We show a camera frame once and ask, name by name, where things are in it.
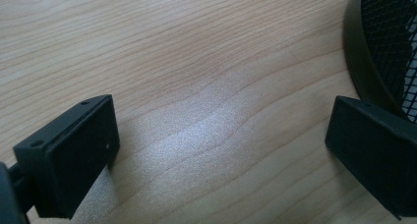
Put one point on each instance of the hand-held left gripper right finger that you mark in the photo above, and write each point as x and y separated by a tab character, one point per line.
373	145

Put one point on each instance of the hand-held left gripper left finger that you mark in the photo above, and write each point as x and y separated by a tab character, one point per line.
72	158

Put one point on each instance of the black mesh basket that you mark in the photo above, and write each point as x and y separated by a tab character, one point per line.
377	47

